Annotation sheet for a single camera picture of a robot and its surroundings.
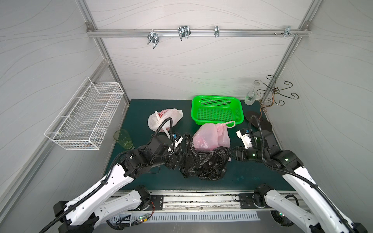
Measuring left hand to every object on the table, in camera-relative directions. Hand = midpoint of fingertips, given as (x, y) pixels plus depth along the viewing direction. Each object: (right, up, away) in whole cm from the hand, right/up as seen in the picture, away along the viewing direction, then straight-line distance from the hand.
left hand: (177, 154), depth 68 cm
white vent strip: (-12, -31, +2) cm, 34 cm away
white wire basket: (-45, +16, +1) cm, 48 cm away
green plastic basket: (+27, +23, +47) cm, 59 cm away
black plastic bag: (+16, -9, +12) cm, 22 cm away
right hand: (+27, +1, +3) cm, 27 cm away
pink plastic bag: (+18, +6, +21) cm, 28 cm away
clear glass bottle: (+47, +30, +28) cm, 62 cm away
